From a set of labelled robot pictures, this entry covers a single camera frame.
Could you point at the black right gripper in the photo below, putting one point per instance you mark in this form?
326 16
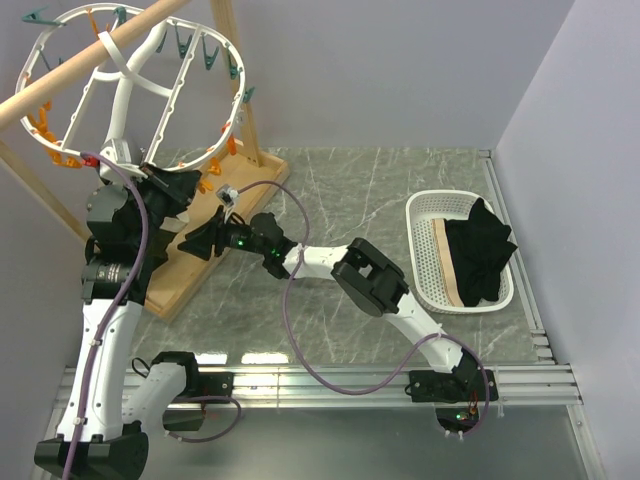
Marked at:
215 233

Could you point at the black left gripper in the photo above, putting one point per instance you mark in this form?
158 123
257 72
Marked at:
177 186

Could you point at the white plastic clip hanger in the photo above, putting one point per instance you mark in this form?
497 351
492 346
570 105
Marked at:
130 90

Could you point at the olive green underwear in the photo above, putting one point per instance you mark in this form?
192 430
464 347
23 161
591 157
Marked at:
170 227

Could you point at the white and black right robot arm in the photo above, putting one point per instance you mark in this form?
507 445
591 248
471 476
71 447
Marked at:
375 284

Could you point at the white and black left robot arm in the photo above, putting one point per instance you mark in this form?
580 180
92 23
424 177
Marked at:
103 434

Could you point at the wooden drying rack stand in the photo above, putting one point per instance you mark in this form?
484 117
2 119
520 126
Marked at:
208 198

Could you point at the teal clothes peg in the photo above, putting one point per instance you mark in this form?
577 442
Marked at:
209 57
160 46
232 66
36 17
121 15
50 66
183 44
248 95

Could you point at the white plastic laundry basket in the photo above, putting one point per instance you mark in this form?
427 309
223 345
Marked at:
421 208

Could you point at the beige garment in basket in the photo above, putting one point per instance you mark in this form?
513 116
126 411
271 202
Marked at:
446 263

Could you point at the black garment in basket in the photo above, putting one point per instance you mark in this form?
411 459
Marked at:
480 249

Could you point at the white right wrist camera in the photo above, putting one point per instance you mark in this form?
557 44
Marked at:
228 196

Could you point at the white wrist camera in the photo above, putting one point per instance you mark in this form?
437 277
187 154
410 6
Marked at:
126 156
228 196

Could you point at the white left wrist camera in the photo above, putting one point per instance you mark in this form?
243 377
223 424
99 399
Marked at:
126 156

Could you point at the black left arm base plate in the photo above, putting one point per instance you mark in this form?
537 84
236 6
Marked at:
217 387

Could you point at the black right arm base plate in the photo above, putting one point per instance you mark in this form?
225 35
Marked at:
427 386

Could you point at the aluminium mounting rail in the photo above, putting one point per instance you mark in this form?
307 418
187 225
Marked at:
291 386

